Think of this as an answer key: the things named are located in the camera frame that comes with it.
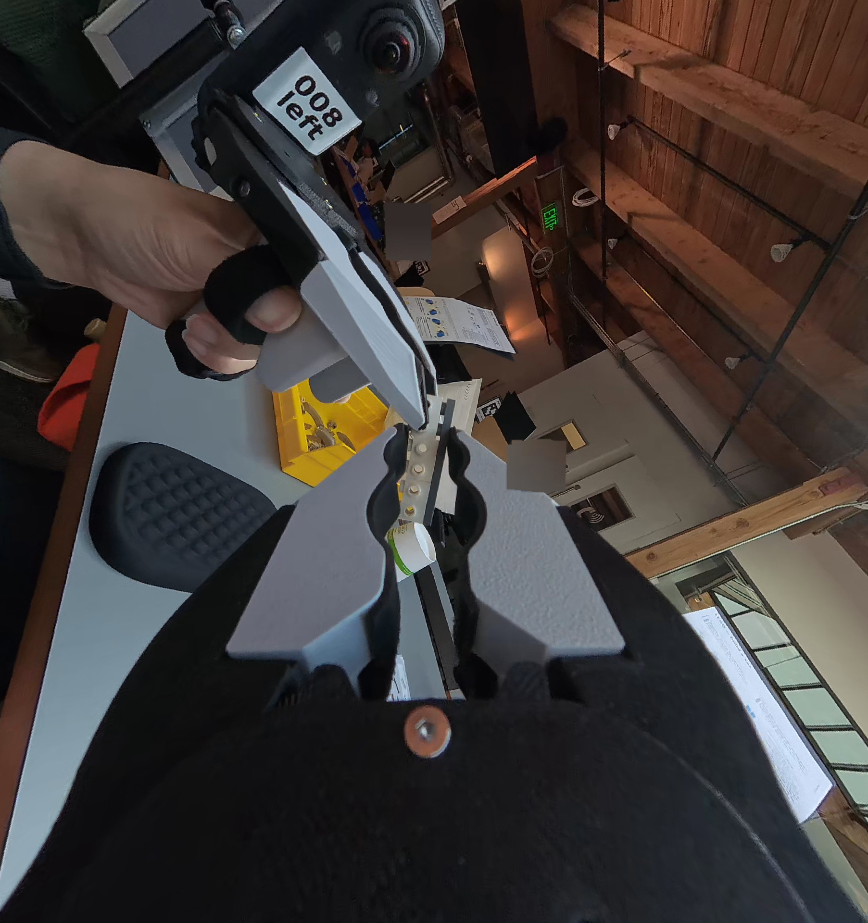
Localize printed instruction sheet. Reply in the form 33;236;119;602
401;294;516;356

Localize large white posted paper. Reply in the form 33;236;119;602
682;606;836;824

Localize white green paper cup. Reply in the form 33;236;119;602
385;521;439;579

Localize grey framed panel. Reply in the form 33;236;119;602
82;0;247;196

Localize yellow plastic bin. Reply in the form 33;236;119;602
274;382;393;486

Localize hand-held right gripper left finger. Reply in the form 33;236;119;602
226;425;413;693

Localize pile of small lego pieces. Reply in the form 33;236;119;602
300;400;357;453

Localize black hanging panel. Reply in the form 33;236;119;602
470;0;540;178

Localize black textured wrist rest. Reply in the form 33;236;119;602
89;442;280;594

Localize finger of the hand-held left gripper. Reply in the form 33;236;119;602
278;179;438;430

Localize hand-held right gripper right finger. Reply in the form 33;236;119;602
444;429;627;680

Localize person's left hand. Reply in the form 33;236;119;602
0;140;302;377

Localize orange cloth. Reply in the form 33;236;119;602
38;342;103;453

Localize white lego assembly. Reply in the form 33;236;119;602
396;382;479;536

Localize olive shoe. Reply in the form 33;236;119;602
0;274;64;385

